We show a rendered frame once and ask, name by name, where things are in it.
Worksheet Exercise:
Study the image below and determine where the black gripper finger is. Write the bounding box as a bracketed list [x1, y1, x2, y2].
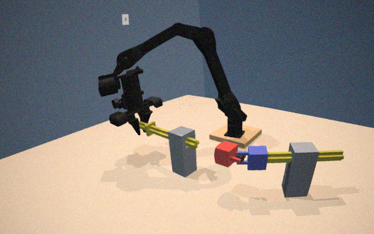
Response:
[138, 110, 153, 124]
[127, 118, 140, 135]

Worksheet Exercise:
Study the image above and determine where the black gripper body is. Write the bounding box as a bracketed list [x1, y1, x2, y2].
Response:
[109, 88, 162, 127]

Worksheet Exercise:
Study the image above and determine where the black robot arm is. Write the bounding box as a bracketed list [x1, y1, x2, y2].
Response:
[98, 23, 247, 138]

